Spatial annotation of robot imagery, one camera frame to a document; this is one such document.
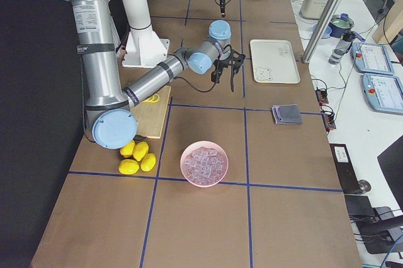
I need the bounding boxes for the pile of clear ice cubes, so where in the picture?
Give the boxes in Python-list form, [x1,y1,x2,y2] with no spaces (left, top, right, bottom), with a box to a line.
[181,147,227,187]

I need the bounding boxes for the cream bear tray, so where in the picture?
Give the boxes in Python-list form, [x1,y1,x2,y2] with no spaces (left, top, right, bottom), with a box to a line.
[249,39,300,84]

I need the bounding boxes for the yellow lemon slices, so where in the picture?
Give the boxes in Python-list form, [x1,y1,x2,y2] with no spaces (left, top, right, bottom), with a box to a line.
[143,93,160,103]

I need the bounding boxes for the wooden cutting board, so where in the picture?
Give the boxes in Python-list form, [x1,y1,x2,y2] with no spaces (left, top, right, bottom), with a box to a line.
[131,86,171,138]

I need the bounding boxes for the grey purple folded cloth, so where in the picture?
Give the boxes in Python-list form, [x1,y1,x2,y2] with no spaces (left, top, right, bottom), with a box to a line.
[272,104,302,125]

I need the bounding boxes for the pink bowl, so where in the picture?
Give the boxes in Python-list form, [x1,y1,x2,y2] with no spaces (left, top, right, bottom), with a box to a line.
[180,141,229,187]

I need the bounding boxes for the cream toaster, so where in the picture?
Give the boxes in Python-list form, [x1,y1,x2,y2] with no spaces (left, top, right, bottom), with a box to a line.
[300,0,328,20]

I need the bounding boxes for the lemon top right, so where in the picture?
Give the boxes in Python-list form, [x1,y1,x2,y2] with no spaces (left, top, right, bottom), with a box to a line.
[132,141,149,161]

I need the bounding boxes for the lemon bottom right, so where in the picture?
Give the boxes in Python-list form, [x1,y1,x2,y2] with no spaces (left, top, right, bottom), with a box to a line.
[140,153,156,172]

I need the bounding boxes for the blue bowl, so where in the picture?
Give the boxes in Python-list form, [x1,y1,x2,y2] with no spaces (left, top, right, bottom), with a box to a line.
[312,24,332,39]

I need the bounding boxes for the lemon top left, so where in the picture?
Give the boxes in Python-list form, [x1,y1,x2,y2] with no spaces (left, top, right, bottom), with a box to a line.
[119,140,135,158]

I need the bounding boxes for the dark blue saucepan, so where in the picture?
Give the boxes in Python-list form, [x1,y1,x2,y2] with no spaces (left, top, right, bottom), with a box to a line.
[329,13,365,42]

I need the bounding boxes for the black usb hub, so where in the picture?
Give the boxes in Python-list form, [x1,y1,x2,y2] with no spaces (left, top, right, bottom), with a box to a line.
[315,88,336,133]

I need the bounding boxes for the clear water bottle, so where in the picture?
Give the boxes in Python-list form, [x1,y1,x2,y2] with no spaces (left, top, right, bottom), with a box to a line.
[328,30,356,65]

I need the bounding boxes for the lemon bottom left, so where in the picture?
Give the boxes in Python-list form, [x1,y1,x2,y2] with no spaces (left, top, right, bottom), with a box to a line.
[118,159,140,175]

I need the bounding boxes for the far teach pendant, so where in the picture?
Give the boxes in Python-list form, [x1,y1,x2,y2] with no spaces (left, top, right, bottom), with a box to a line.
[351,42,394,75]

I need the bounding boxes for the teach pendant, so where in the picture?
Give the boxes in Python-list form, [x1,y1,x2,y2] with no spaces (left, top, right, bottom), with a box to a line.
[351,42,394,75]
[361,73,402,115]

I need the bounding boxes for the black power strip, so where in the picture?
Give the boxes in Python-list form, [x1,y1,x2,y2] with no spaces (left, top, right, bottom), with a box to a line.
[329,143,361,194]

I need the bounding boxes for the near teach pendant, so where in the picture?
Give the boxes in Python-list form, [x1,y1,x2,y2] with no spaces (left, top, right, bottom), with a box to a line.
[361,73,402,115]

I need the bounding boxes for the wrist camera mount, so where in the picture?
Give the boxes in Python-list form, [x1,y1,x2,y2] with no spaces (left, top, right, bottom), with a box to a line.
[228,50,246,75]

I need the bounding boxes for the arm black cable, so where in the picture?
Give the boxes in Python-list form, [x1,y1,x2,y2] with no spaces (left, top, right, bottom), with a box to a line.
[169,44,240,94]

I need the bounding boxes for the white pedestal column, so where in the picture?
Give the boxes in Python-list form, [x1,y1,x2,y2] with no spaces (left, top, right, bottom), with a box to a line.
[122,0,169,68]

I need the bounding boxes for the aluminium frame post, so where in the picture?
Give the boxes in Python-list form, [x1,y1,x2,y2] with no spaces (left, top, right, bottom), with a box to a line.
[301,0,341,64]

